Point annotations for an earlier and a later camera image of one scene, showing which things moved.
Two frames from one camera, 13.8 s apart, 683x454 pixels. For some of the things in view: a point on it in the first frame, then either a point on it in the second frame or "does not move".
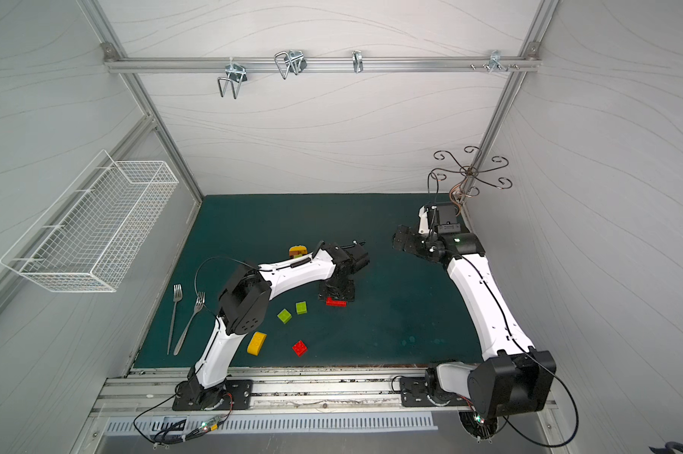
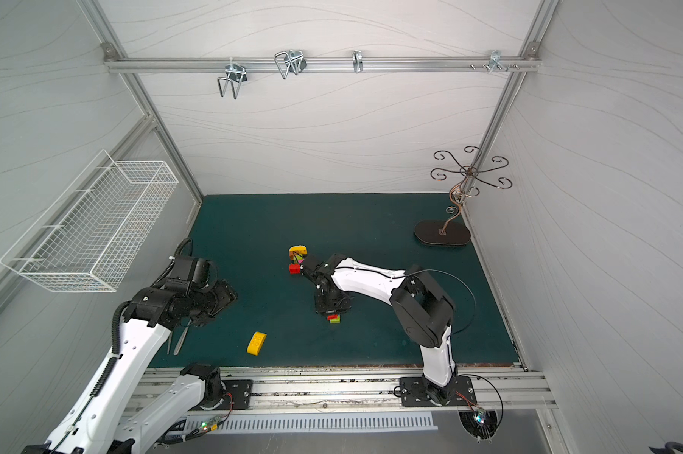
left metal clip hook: (236, 75) does not move
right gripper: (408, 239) -> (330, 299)
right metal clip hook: (496, 61) does not move
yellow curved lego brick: (303, 250) does not move
